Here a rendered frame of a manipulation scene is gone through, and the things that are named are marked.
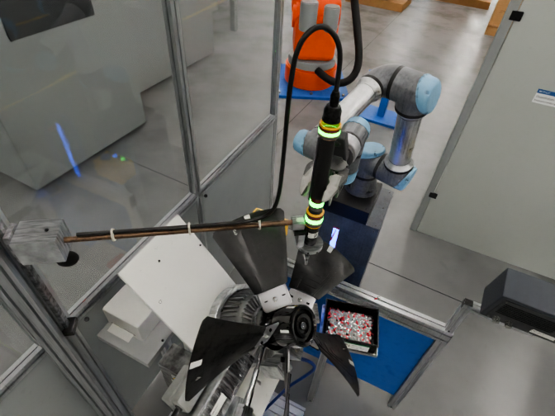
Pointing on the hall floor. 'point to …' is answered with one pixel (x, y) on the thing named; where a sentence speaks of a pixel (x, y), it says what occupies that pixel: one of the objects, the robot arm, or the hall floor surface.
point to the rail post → (416, 373)
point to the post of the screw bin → (316, 376)
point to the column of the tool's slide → (88, 384)
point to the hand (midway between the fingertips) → (314, 191)
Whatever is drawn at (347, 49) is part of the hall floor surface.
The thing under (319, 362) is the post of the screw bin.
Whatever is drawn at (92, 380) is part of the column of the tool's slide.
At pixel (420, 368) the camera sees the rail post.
